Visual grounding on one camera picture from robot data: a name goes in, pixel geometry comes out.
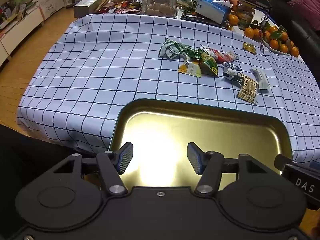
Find plain white snack packet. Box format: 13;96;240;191
250;68;272;90

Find grey cardboard box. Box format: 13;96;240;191
73;0;102;18

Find pink cushion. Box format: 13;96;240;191
287;0;320;30

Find pile of tangerines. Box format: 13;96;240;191
244;20;300;57

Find blue white tissue box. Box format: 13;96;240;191
195;0;233;25

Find green pea snack packet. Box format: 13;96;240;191
199;50;219;77

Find pale green plate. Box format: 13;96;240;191
262;39;300;57

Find blue checked tablecloth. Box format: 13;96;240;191
16;12;320;164

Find small red white snack packet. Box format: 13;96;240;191
221;51;239;63

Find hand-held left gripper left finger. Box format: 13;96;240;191
52;142;134;197

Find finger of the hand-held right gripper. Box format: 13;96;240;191
274;154;294;173

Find small glass jar yellow label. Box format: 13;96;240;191
237;2;256;30

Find blue white snack packet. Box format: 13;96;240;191
222;62;244;83

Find green white crinkled snack packet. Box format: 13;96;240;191
159;38;199;61

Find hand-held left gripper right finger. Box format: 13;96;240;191
187;142;269;195

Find single tangerine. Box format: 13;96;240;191
227;14;240;27

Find pile of colourful snack wrappers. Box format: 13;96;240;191
97;0;143;14

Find black pouch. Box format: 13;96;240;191
182;14;220;26

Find person's black clothing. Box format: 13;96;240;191
0;124;97;230

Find purple keychain strap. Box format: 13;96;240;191
259;15;271;53

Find white low cabinet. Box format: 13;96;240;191
0;5;45;68

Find yellow white snack packet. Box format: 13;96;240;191
178;57;202;78

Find gold metal tray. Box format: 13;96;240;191
109;98;293;188

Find brown gold patterned snack packet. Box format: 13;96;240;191
236;75;259;103

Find gold foil candy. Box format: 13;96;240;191
242;42;257;55

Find black sofa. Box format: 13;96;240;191
271;0;320;63

